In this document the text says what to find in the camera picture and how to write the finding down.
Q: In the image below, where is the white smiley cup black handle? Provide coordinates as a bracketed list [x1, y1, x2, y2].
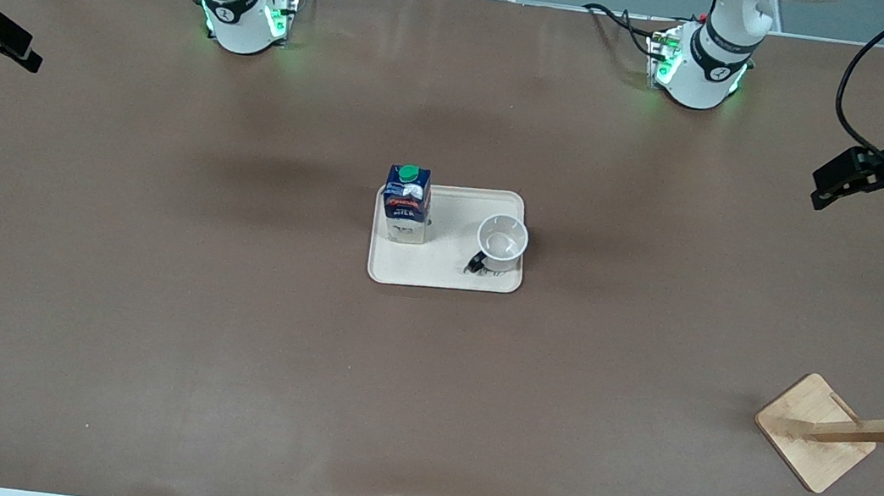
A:
[462, 210, 533, 283]

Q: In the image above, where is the blue milk carton green cap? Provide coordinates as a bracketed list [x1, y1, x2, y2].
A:
[373, 160, 436, 246]

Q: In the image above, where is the wooden cup rack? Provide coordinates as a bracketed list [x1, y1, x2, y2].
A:
[746, 361, 884, 496]

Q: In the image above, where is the brown table cover mat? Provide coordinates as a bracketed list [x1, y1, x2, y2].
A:
[0, 0, 884, 496]

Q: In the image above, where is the cream tray with rabbit print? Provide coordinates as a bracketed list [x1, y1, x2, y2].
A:
[364, 174, 535, 303]

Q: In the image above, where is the black left base cable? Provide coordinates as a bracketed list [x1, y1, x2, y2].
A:
[578, 0, 664, 57]

